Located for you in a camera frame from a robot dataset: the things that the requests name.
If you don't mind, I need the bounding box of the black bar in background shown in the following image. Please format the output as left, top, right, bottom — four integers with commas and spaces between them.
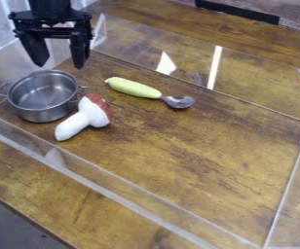
194, 0, 279, 25

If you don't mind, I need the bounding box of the spoon with green handle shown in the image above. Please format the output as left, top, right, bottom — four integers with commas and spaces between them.
104, 77, 195, 109

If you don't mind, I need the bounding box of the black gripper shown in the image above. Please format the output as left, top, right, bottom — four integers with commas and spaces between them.
8, 0, 92, 69

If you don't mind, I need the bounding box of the clear acrylic enclosure wall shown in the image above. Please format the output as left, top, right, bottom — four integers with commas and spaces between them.
0, 0, 300, 249

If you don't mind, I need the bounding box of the red and white plush mushroom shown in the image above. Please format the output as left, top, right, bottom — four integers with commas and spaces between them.
55, 93, 114, 141

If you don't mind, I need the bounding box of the silver metal pot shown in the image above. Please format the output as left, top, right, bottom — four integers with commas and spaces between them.
0, 70, 84, 124

